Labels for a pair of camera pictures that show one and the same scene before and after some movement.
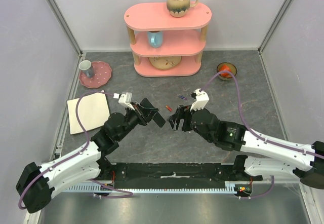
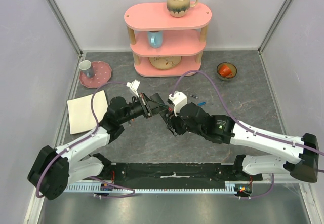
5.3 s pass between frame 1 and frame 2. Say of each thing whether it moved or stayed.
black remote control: moved
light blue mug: stayed
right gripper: stayed
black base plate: stayed
